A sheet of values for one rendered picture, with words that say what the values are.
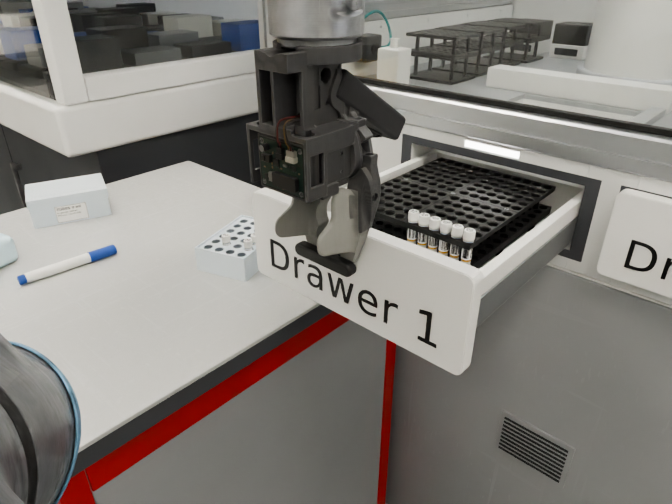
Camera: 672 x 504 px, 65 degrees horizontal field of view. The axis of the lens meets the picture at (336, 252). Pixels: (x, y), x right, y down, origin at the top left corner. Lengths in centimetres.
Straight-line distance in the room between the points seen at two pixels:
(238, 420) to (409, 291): 32
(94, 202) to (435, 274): 69
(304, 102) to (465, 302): 22
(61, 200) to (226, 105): 55
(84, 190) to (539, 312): 77
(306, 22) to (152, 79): 91
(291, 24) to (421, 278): 24
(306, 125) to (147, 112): 89
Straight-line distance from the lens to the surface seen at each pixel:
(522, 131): 74
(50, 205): 102
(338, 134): 43
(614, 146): 70
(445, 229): 59
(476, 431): 101
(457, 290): 47
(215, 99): 139
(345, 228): 48
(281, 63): 41
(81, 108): 123
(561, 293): 79
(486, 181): 75
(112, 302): 77
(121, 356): 67
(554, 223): 67
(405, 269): 50
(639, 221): 70
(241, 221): 87
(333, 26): 42
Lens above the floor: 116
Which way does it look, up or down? 29 degrees down
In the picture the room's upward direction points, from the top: straight up
